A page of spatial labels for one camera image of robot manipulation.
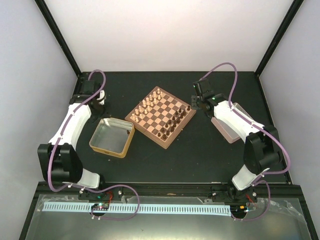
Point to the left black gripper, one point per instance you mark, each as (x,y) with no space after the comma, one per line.
(95,117)

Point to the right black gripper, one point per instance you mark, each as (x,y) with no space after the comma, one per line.
(194,105)

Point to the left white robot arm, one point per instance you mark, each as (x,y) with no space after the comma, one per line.
(58,158)

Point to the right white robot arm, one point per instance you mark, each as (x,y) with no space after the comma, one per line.
(261,143)

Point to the wooden chess board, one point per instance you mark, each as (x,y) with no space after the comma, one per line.
(158,107)

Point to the left controller board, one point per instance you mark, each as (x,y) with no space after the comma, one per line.
(100,207)

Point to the controller board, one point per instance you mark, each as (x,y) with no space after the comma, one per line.
(100,207)
(242,208)

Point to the right controller board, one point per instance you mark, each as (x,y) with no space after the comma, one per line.
(242,208)

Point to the yellow tin box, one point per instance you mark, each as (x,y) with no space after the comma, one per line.
(110,137)

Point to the silver metal tray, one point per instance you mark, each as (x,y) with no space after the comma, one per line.
(232,122)

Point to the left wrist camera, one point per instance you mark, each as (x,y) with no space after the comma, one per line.
(102,97)

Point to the black mounting rail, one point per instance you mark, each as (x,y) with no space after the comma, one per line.
(218,192)

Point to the white slotted cable duct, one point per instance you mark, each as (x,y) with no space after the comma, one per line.
(131,208)

